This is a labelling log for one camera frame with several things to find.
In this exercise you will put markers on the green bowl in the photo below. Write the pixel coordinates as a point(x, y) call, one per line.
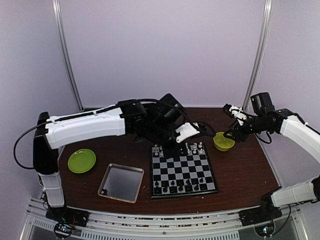
point(222, 143)

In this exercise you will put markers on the black and grey chessboard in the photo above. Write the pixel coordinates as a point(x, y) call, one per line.
point(191, 166)

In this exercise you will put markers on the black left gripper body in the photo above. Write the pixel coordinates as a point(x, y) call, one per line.
point(168, 152)

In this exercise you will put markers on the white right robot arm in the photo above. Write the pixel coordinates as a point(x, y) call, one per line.
point(268, 119)

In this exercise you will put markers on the metal tray with wood rim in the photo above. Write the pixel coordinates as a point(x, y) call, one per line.
point(121, 183)

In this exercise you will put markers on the right aluminium frame post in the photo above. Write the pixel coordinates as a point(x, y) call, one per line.
point(261, 48)

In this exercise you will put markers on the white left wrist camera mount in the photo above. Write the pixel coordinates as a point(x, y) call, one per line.
point(185, 131)

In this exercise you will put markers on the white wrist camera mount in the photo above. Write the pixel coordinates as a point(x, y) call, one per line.
point(235, 112)
point(185, 131)

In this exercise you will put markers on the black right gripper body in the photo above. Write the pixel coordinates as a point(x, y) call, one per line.
point(238, 132)

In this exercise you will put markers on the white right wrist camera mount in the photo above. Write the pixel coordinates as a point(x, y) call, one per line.
point(235, 112)

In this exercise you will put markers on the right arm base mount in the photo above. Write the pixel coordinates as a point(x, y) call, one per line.
point(262, 220)

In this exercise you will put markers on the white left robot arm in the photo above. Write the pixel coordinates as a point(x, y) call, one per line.
point(161, 121)

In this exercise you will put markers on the aluminium front rail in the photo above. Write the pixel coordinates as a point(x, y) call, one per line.
point(223, 225)

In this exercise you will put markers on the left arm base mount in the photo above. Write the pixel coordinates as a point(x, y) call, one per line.
point(67, 221)

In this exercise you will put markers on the green plate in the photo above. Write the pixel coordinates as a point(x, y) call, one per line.
point(81, 161)

